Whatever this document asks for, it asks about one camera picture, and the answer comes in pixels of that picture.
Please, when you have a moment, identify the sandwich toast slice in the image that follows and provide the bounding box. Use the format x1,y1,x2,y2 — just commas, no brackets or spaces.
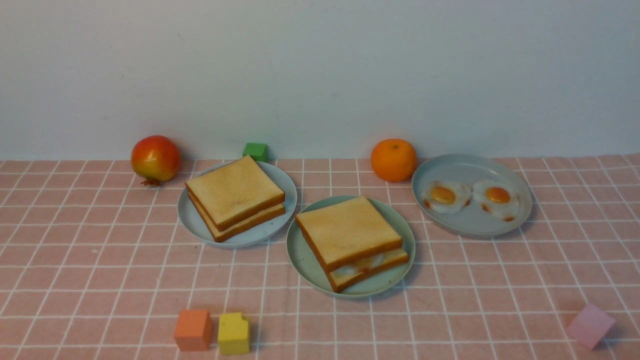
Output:
295,196,403,272
325,248,410,293

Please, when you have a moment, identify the fried egg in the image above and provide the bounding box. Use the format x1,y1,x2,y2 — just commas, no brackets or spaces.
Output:
334,253,385,276
471,178,520,223
421,181,473,215

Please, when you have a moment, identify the bottom stack toast slice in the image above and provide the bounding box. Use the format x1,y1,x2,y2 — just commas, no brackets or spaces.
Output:
188,194,286,243

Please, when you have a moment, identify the stack toast slice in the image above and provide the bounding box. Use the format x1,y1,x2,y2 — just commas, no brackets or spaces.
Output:
188,194,286,243
185,155,286,231

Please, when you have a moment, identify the green foam cube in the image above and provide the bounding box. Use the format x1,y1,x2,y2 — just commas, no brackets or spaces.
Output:
242,142,270,163

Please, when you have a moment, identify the orange fruit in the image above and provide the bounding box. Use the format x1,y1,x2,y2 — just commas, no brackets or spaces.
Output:
370,138,418,183

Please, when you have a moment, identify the middle stack toast slice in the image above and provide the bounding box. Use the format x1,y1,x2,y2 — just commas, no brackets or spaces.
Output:
185,155,286,231

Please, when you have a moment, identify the grey bread plate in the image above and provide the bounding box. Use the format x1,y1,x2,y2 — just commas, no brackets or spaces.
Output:
177,161,298,249

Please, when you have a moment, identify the grey egg plate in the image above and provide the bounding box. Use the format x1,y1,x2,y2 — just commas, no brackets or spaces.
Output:
411,153,533,239

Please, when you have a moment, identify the red pomegranate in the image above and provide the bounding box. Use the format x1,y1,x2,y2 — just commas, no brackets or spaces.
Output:
130,135,182,187

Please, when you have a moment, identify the yellow foam cube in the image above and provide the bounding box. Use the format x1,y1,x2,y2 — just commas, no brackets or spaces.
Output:
217,312,251,356

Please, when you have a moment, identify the orange foam cube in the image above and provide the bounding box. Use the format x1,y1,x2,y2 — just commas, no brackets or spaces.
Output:
173,309,213,353

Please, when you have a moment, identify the pink foam cube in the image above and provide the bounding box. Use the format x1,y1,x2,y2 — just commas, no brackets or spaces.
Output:
566,303,617,351

